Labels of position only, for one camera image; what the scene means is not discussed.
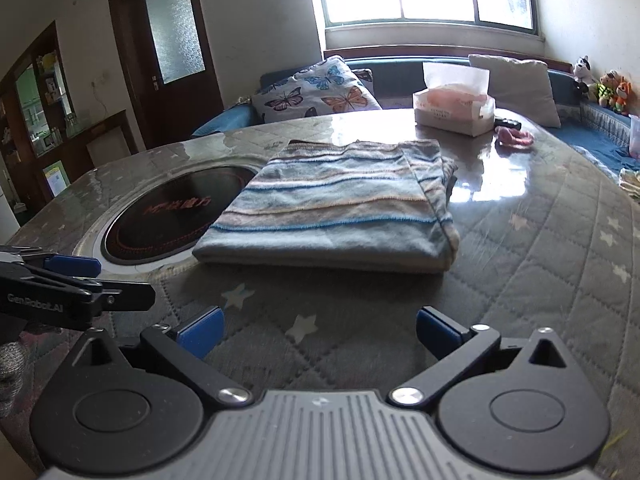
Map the black and white plush toy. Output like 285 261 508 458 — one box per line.
571 56 596 98

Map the dark wooden glass-panel door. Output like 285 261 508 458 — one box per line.
106 0 223 148

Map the green and white poster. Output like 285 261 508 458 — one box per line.
42 160 68 198

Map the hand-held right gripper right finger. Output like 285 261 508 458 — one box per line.
390 306 576 407

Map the light blue cushion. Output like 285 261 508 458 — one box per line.
192 105 261 137

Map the round black induction cooktop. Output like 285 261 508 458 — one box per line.
72 160 261 273

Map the dark blue sofa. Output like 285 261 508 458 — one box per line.
192 55 640 176

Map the orange plush toy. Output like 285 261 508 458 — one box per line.
612 77 633 113

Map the striped grey-blue garment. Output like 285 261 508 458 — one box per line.
192 139 461 275

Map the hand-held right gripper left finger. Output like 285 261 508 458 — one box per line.
65 306 253 409

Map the tissue pack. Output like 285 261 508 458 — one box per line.
412 61 497 137

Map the plain white pillow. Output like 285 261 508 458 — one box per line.
467 54 562 128

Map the dark wooden cabinet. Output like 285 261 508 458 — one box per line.
0 20 136 211

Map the butterfly print pillow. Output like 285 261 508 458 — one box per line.
251 56 383 123

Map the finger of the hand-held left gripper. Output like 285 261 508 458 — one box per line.
75 282 157 330
0 246 103 278

